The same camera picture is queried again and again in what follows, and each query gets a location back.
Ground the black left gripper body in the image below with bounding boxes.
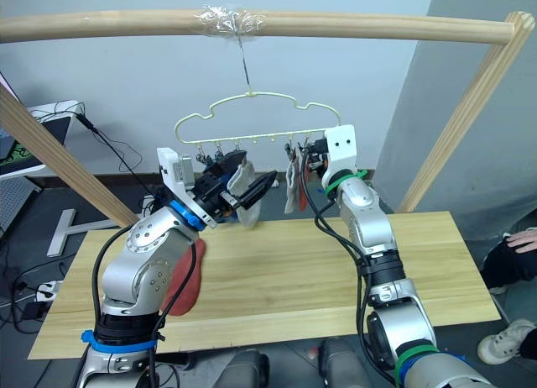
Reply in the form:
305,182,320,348
193,162,237,222

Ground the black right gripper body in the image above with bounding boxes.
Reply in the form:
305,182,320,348
303,136,331,172

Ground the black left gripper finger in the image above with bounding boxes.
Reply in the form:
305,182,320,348
215,149,248,176
238,170,279,212

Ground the white grey sock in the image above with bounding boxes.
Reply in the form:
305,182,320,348
225,160,262,229

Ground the light grey sock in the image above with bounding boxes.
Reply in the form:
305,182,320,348
284,149,304,215

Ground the pale yellow clip hanger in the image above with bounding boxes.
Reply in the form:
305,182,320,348
173,89,342,146

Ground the bystander bare hand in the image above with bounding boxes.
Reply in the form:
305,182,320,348
504,228,537,255

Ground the small orange red sock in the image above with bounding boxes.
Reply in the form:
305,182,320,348
298,163,312,209

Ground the horizontal wooden rod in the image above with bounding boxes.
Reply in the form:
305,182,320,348
0,8,516,45

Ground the clear tape wrap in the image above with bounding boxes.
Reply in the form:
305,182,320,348
196,3,269,41

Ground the dark tablet screen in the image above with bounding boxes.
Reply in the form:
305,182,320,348
40,115,74,147

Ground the dark rounded shape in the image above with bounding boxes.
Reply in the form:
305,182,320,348
216,347,270,388
319,338,373,388

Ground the white power strip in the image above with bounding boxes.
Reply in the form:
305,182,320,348
34,279,65,303

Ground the white side desk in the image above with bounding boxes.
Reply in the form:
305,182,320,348
0,99,86,182

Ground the grey perforated panel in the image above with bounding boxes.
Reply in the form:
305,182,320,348
0,175,42,239

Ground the green black printed mat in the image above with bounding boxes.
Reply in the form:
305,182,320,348
0,135,34,168

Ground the bystander black trouser leg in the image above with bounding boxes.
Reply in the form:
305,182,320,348
481,235,537,289

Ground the white sneaker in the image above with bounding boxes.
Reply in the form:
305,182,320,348
477,317,537,366

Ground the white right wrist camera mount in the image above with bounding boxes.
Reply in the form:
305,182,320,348
320,124,360,192

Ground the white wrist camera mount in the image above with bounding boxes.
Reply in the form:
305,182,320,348
320,124,360,192
156,147,219,230

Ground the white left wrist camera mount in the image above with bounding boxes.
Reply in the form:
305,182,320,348
156,147,219,230

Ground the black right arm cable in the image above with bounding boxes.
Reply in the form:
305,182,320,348
300,150,398,385

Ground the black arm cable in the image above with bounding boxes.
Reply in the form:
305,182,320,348
300,150,398,385
91,226,199,388

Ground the metal hanger hook wire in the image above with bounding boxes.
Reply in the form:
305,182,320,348
236,31,253,96

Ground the black background cable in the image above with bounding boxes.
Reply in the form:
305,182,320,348
53,101,165,205

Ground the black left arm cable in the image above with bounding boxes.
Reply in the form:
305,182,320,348
91,226,199,388

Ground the slanted wooden post with end grain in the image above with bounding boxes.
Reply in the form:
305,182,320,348
395,11,536,215

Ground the white T-shaped bracket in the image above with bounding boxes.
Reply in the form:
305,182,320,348
45,207,122,259

